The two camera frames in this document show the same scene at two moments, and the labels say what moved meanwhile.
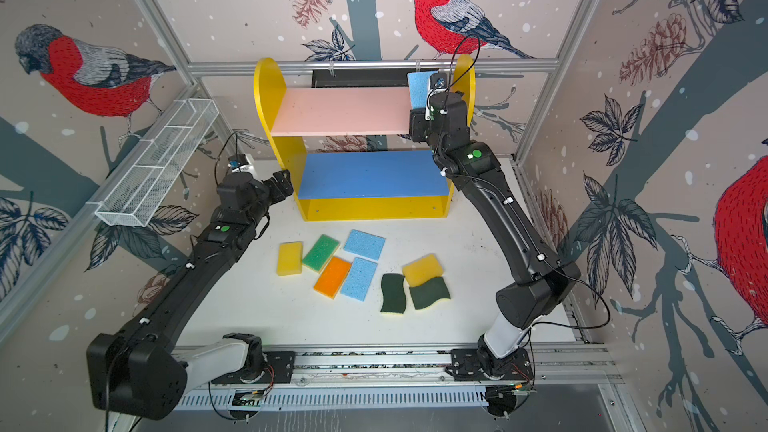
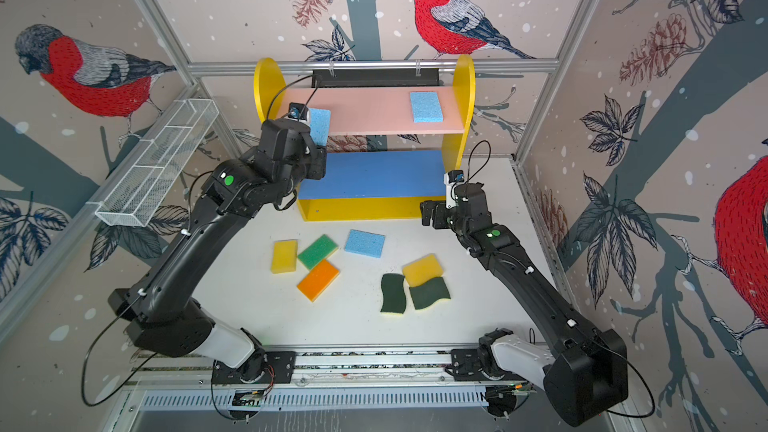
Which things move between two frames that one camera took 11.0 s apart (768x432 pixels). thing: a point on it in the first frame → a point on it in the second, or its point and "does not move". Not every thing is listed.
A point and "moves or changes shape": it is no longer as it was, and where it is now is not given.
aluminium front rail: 557,368 does not move
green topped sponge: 321,253 does not move
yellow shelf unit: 351,185 does not move
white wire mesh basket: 159,164 does not move
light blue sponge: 365,244 does not move
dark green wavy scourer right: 432,290 does not move
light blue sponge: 358,279 → 320,125
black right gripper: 416,126 → 438,211
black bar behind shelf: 363,78 does not move
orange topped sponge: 332,277 → 318,280
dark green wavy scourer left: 394,293 does not move
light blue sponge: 419,83 moves or changes shape
